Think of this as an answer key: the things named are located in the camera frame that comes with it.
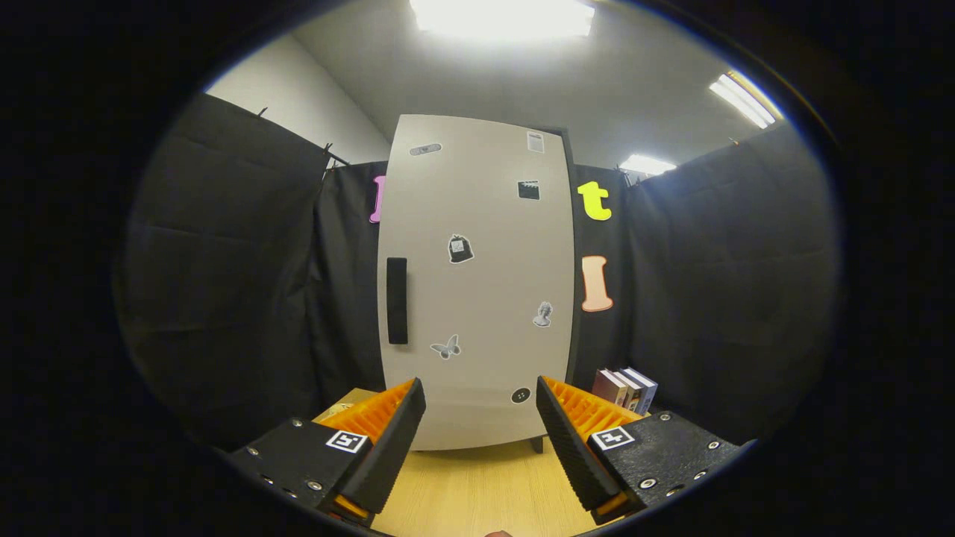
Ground pink book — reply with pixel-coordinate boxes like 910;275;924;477
592;368;627;407

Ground long ceiling light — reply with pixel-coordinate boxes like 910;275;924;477
709;71;784;129

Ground large ceiling light panel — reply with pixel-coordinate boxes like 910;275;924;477
409;0;596;42

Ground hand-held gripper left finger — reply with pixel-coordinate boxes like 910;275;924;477
226;377;428;527

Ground beige cabinet door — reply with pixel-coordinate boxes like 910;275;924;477
377;114;575;451

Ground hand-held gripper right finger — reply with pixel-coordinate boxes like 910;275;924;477
536;375;747;524

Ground small ceiling light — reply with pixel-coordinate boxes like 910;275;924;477
619;154;677;176

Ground black backdrop cloth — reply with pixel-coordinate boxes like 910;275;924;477
112;93;844;448

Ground black door handle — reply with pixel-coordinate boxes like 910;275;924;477
386;257;410;345

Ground dark grey cabinet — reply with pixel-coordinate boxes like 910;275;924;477
531;125;585;454

